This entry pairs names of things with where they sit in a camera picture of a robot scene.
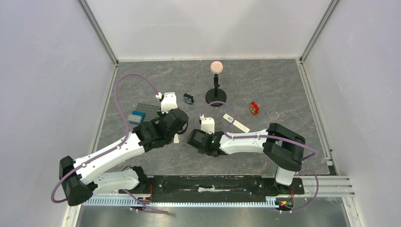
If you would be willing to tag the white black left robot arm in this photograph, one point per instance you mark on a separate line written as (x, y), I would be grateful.
(84, 177)

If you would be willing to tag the grey lego baseplate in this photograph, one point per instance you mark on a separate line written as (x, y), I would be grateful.
(150, 111)

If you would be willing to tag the white remote control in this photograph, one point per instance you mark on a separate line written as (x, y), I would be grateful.
(176, 139)

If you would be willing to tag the small red toy block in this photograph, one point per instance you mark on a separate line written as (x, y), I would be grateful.
(253, 108)

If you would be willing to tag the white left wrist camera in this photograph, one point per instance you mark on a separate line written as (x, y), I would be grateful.
(169, 102)

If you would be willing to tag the black round stand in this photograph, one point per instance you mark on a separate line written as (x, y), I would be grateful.
(216, 96)

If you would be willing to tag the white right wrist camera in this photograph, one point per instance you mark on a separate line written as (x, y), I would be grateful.
(207, 124)

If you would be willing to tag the small black blue block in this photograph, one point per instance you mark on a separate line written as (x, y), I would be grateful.
(188, 99)

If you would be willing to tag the white remote battery cover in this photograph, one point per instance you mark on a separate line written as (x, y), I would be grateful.
(236, 123)

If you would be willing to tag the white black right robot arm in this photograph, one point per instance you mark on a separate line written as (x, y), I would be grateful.
(283, 146)

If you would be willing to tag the pink ball on stand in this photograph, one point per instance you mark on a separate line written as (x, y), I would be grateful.
(216, 67)

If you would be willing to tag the blue grey lego brick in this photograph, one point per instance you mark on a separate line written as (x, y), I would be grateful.
(136, 117)

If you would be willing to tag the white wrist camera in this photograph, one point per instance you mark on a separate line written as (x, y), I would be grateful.
(207, 124)
(169, 102)

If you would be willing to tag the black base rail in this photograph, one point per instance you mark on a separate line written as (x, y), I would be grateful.
(214, 188)

